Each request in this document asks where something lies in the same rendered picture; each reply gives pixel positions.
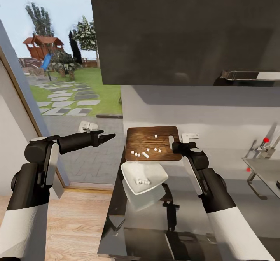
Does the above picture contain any cutting board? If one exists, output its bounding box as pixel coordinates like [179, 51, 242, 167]
[125, 126, 183, 161]

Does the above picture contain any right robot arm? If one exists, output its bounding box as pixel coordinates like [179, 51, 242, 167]
[172, 133, 275, 261]

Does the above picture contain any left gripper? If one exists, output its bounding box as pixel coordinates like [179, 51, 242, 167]
[71, 130, 116, 151]

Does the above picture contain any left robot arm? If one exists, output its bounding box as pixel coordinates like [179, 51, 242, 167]
[0, 121, 116, 261]

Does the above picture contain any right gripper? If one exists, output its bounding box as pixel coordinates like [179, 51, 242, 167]
[172, 142, 196, 154]

